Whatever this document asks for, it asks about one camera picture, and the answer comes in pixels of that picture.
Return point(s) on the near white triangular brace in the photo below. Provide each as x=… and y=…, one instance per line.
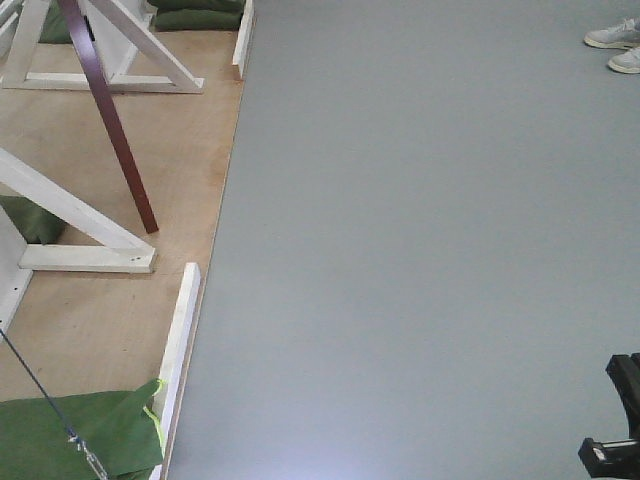
x=116, y=251

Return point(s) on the far white edge rail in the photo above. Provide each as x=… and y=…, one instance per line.
x=243, y=41

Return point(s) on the white sneaker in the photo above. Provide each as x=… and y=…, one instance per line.
x=623, y=35
x=627, y=62

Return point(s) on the upper far green sandbag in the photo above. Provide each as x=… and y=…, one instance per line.
x=217, y=5

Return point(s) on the white sneaker upper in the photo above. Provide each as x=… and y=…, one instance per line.
x=623, y=35

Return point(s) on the middle green sandbag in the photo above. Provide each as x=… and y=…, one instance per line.
x=36, y=224

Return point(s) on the white edge rail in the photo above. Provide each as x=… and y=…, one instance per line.
x=175, y=362
x=243, y=41

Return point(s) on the far white triangular brace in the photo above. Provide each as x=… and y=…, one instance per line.
x=133, y=59

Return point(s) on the brown wooden door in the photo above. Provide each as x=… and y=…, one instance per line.
x=92, y=68

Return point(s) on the plywood base platform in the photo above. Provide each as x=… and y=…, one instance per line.
x=85, y=332

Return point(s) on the green sandbag behind brace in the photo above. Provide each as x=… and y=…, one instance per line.
x=55, y=29

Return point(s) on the black robot gripper part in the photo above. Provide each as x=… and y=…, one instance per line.
x=617, y=457

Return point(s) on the white sneaker lower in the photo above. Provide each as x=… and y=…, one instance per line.
x=627, y=62

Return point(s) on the white triangular brace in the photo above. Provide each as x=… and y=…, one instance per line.
x=133, y=59
x=116, y=251

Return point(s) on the near green sandbag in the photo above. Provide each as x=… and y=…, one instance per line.
x=118, y=426

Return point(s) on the near white edge rail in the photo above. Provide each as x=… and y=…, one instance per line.
x=175, y=362

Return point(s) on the lower far green sandbag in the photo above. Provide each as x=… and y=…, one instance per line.
x=193, y=20

